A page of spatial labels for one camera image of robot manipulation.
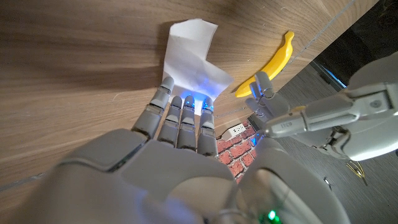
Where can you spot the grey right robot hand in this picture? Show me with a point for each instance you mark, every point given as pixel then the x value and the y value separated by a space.
pixel 161 174

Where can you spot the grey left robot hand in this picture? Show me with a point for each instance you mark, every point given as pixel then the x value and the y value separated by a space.
pixel 370 124

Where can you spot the white paper shipping label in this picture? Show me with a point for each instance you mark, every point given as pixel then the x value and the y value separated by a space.
pixel 189 59

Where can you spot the yellow toy banana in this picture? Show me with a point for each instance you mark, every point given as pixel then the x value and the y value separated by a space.
pixel 278 60

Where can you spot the red brick printed backdrop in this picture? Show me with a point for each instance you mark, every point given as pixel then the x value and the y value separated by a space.
pixel 237 154

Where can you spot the white power strip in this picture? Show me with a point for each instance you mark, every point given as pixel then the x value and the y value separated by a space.
pixel 234 132

